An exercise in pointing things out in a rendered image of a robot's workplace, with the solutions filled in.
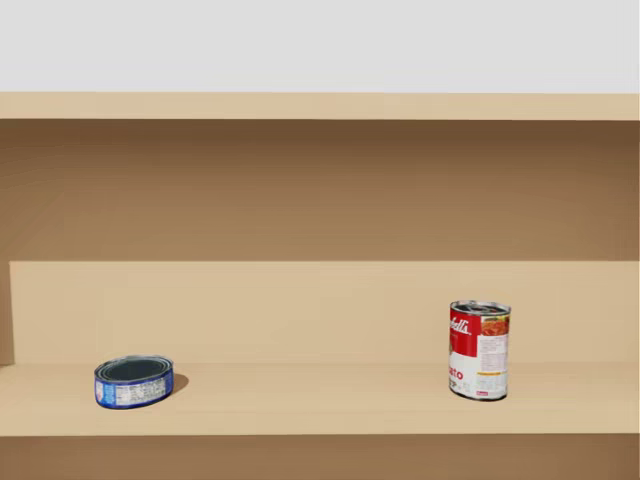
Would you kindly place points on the pale wooden shelf unit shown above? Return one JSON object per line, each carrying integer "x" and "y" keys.
{"x": 320, "y": 210}

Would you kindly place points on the red and white can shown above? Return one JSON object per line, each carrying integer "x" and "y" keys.
{"x": 477, "y": 350}

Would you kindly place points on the blue flat can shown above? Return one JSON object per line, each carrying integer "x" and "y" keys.
{"x": 132, "y": 384}

